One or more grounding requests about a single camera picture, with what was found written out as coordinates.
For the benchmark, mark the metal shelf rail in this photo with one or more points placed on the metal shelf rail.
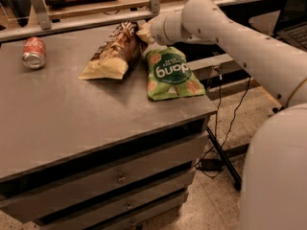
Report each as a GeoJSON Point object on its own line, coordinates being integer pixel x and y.
{"type": "Point", "coordinates": [44, 20]}

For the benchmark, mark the green dang snack bag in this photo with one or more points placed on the green dang snack bag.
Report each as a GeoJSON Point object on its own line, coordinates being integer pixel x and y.
{"type": "Point", "coordinates": [169, 76]}

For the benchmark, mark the black metal table frame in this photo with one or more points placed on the black metal table frame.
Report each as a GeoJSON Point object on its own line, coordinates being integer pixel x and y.
{"type": "Point", "coordinates": [225, 155]}

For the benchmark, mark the black laptop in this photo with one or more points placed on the black laptop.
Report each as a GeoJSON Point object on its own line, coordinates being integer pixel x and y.
{"type": "Point", "coordinates": [291, 25]}

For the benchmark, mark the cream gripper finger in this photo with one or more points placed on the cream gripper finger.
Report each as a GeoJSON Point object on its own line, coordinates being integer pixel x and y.
{"type": "Point", "coordinates": [144, 32]}

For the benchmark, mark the black power adapter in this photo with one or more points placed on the black power adapter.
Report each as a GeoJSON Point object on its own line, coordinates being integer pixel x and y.
{"type": "Point", "coordinates": [211, 165]}

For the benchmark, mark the red coke can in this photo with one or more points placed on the red coke can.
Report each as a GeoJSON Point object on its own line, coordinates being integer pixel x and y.
{"type": "Point", "coordinates": [34, 53]}

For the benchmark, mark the grey drawer cabinet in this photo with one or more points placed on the grey drawer cabinet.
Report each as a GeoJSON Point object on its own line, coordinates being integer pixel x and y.
{"type": "Point", "coordinates": [110, 188]}

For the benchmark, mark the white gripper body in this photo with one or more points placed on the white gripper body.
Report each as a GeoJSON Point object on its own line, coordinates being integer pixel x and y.
{"type": "Point", "coordinates": [157, 31]}

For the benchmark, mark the brown sea salt chip bag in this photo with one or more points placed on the brown sea salt chip bag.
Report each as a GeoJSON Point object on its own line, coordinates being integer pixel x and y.
{"type": "Point", "coordinates": [118, 53]}

